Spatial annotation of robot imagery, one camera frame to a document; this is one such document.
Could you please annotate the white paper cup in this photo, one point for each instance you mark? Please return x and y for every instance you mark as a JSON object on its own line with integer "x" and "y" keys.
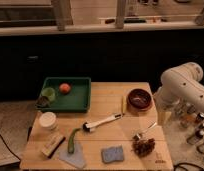
{"x": 48, "y": 120}

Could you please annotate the grey cloth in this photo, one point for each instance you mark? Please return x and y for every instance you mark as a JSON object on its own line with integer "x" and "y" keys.
{"x": 76, "y": 159}

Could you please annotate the green chili pepper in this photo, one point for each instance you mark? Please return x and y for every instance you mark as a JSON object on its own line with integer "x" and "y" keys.
{"x": 71, "y": 147}

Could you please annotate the yellow banana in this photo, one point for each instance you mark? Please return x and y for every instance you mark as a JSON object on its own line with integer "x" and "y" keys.
{"x": 123, "y": 105}

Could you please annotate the orange fruit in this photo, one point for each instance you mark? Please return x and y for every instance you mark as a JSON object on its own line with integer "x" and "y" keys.
{"x": 64, "y": 88}

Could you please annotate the wooden block eraser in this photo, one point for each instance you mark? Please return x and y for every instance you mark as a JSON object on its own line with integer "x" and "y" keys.
{"x": 49, "y": 148}

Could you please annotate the dark brown bowl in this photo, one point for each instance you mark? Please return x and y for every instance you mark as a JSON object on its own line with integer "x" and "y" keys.
{"x": 139, "y": 99}

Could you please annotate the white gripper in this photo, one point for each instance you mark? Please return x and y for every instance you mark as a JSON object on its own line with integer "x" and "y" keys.
{"x": 164, "y": 112}

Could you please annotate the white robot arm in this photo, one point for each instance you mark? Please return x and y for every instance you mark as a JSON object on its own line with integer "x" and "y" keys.
{"x": 179, "y": 83}

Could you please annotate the small green cup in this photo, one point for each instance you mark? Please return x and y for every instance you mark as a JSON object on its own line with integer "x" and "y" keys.
{"x": 49, "y": 92}

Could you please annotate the green plastic tray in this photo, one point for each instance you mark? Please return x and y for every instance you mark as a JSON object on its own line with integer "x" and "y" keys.
{"x": 76, "y": 100}

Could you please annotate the blue sponge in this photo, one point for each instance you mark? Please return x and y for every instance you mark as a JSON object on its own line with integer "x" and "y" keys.
{"x": 112, "y": 154}

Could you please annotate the spice bottles rack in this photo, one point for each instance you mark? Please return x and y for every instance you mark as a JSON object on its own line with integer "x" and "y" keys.
{"x": 187, "y": 121}

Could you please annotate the metal spoon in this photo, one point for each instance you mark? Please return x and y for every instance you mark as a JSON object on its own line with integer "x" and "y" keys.
{"x": 140, "y": 134}

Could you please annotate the brown dried grape bunch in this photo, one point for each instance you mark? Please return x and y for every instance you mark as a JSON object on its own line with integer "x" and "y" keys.
{"x": 142, "y": 148}

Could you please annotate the white handled dish brush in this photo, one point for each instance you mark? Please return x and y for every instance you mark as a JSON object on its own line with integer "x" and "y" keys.
{"x": 90, "y": 127}

